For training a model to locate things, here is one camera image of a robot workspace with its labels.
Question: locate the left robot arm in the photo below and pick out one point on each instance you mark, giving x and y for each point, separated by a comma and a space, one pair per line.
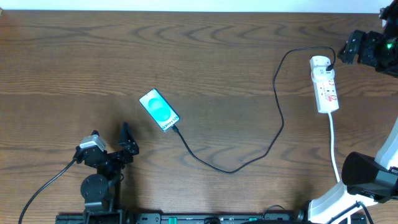
102, 190

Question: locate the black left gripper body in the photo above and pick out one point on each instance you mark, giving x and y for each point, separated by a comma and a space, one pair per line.
119, 162

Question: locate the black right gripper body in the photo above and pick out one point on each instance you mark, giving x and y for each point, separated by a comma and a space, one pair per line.
380, 53

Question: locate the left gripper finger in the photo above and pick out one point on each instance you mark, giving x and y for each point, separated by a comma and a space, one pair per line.
126, 140
95, 132

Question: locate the white USB charger adapter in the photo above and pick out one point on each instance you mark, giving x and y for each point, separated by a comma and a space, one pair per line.
319, 61

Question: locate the white power strip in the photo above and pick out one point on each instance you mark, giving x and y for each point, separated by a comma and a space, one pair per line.
325, 89

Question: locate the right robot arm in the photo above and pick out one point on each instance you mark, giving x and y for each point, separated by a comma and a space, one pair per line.
365, 180

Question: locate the Galaxy S25 smartphone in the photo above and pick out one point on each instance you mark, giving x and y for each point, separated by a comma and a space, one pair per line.
159, 109

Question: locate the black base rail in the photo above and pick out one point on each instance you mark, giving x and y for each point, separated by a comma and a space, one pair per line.
156, 218

